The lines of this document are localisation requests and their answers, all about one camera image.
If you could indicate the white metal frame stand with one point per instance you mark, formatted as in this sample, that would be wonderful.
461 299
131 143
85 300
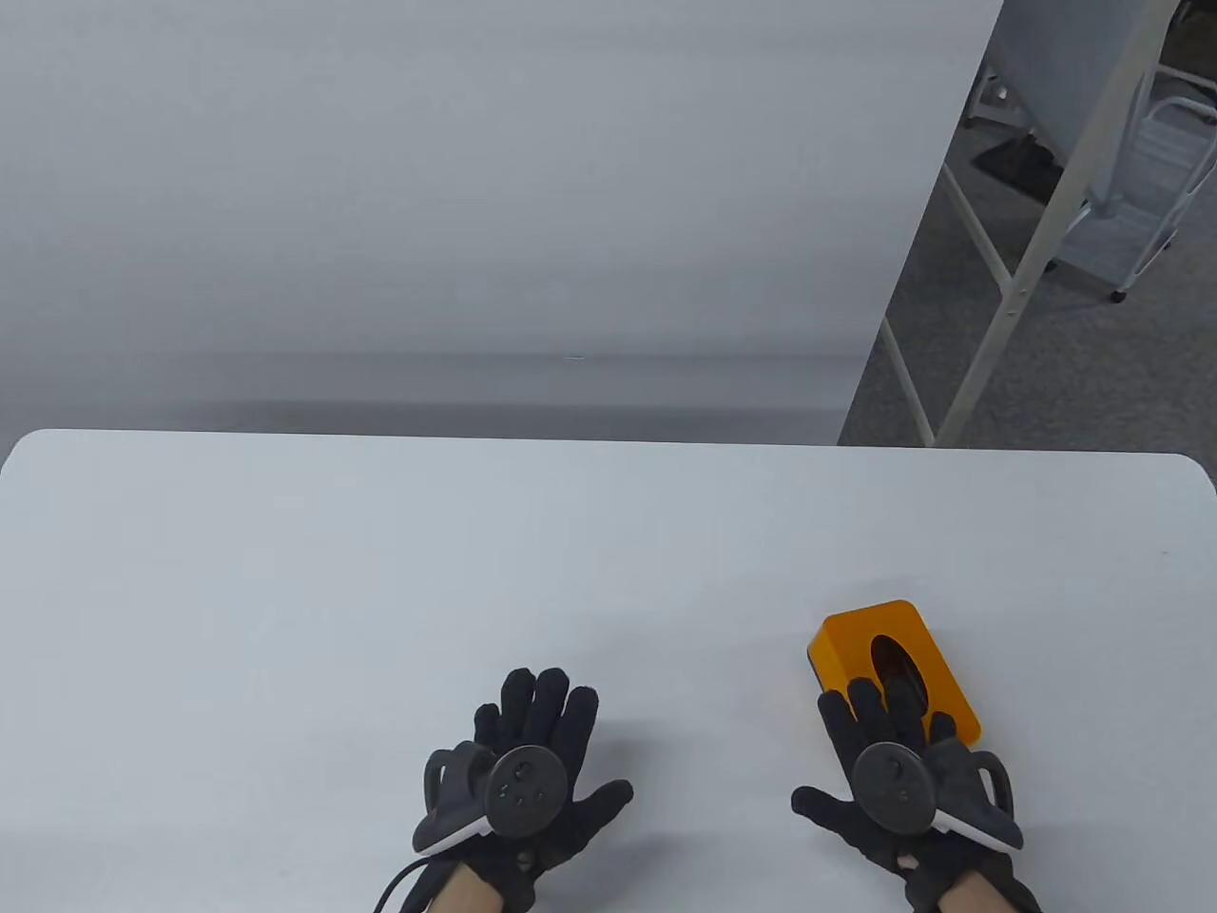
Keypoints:
1046 219

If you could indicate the person's left forearm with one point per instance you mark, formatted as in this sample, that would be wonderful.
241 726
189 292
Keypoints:
468 894

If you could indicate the white chair base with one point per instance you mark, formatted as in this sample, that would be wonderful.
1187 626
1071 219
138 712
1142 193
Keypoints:
989 100

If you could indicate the person's right hand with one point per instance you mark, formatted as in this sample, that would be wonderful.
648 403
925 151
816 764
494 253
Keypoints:
951 761

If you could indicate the white backdrop panel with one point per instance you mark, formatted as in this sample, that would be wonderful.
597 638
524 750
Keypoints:
456 190

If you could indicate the black tracker on right glove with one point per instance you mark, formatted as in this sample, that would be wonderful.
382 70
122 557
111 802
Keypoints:
894 785

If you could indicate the person's left thumb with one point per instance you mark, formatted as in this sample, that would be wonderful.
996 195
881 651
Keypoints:
604 804

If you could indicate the person's right forearm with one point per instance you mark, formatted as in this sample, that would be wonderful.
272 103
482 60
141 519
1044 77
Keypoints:
968 896

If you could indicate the person's right middle finger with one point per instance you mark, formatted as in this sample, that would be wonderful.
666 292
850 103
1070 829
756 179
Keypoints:
870 709

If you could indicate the person's left little finger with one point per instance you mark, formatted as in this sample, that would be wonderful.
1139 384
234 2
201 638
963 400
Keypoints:
486 728

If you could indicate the person's right little finger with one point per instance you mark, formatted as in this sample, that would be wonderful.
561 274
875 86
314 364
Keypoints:
942 730

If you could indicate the person's left hand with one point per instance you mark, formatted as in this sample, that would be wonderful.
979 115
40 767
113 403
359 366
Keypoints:
580 804

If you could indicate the black flat floor object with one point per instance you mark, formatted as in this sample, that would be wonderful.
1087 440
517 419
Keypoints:
1017 164

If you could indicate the person's left middle finger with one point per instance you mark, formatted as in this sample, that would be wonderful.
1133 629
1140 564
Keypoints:
550 709

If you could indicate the person's right thumb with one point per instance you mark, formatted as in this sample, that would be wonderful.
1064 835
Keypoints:
822 808

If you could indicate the orange box with oval hole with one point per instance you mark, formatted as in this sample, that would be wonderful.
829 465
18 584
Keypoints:
846 647

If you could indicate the white wheeled cart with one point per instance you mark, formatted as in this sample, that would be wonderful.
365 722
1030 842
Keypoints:
1141 200

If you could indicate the black tracker on glove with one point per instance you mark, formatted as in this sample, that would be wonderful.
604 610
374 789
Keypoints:
523 789
894 785

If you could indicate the black tracker on left glove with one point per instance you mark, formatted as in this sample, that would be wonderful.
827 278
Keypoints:
523 789

